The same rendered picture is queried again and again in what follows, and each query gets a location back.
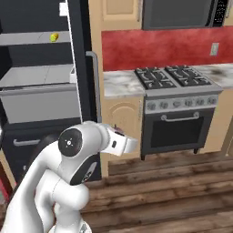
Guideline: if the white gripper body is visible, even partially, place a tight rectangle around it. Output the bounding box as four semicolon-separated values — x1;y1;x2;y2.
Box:
123;137;139;155

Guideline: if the black fridge door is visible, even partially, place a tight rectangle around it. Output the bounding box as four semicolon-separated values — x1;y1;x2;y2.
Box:
66;0;103;182

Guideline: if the grey fridge crisper drawer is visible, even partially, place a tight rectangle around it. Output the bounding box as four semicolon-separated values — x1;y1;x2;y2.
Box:
0;64;82;125

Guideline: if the grey fridge shelf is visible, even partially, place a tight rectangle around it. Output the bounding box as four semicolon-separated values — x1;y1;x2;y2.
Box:
0;30;73;47

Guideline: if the black fridge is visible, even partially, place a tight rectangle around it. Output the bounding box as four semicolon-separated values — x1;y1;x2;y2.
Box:
0;0;103;189

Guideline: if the beige base cupboard door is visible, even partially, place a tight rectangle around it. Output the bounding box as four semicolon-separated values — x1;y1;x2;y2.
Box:
104;96;144;177

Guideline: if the black oven door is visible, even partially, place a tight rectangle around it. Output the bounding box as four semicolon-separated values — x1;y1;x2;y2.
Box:
140;106;216;157

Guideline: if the grey stove with oven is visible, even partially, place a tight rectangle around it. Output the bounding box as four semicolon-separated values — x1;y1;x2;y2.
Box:
134;65;224;161

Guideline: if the black gas hob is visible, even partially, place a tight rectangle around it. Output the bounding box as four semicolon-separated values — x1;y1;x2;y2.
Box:
134;65;213;91

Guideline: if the beige base cupboard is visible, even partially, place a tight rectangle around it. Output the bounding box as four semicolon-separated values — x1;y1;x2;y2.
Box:
202;88;233;157

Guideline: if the black freezer drawer front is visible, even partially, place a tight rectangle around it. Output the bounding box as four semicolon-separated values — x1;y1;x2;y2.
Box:
1;120;102;184

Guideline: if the yellow round food item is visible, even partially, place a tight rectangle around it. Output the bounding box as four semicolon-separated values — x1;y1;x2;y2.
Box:
49;32;60;43

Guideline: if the grey microwave oven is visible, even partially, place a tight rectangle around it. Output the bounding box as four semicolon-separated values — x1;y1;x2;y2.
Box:
141;0;230;31

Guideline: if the grey oven door handle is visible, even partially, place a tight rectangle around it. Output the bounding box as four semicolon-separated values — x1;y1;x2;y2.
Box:
160;111;201;123

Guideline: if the grey fridge door handle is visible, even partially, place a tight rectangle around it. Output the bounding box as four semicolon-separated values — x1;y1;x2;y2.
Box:
85;50;103;123

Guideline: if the grey freezer drawer handle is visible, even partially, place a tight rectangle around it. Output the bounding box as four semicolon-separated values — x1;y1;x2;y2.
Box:
13;138;41;147

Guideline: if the grey wall socket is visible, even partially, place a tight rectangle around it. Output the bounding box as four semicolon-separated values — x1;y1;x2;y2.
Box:
209;42;220;57

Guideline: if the grey wall cupboard handle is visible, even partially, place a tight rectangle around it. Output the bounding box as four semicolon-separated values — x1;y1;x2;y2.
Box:
137;0;143;21

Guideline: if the beige wall cupboard door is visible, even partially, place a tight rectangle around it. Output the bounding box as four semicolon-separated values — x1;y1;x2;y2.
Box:
101;0;142;23

